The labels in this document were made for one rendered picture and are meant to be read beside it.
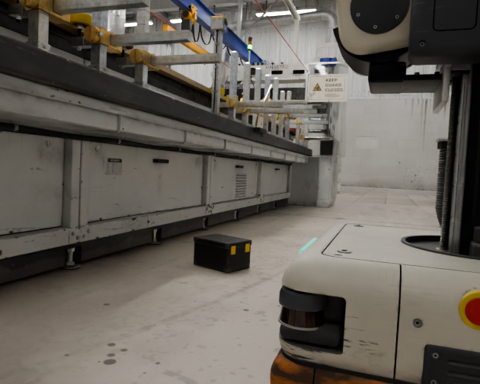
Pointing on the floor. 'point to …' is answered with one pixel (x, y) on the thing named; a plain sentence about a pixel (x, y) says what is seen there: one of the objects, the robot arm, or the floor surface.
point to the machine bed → (43, 254)
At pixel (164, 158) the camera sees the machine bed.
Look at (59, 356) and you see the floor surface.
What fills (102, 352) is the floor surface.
